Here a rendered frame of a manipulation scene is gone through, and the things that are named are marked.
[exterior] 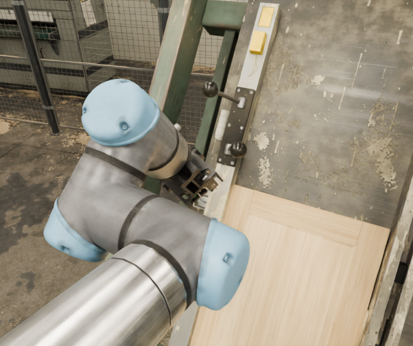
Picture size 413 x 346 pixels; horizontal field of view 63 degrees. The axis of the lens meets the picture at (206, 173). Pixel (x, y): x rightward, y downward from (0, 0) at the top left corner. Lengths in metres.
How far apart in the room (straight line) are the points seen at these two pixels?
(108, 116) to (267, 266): 0.62
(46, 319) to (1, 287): 2.34
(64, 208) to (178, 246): 0.14
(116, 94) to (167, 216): 0.14
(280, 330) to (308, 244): 0.22
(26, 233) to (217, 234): 2.62
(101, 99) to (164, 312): 0.22
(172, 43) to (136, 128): 0.66
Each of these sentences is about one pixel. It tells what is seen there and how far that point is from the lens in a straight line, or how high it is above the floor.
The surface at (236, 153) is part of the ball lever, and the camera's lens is 0.73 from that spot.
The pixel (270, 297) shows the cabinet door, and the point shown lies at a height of 1.09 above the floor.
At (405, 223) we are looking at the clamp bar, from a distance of 0.80.
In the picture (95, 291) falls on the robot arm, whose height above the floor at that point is 1.62.
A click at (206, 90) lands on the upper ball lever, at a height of 1.53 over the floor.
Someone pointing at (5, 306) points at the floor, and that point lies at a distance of 2.47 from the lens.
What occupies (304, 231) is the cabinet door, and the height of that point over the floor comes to 1.23.
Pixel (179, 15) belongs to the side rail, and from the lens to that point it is 1.02.
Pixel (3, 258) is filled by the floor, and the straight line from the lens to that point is 2.76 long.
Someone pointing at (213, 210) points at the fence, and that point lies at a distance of 0.87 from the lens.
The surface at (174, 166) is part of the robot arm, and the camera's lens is 0.45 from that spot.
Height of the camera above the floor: 1.81
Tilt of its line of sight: 35 degrees down
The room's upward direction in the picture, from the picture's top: straight up
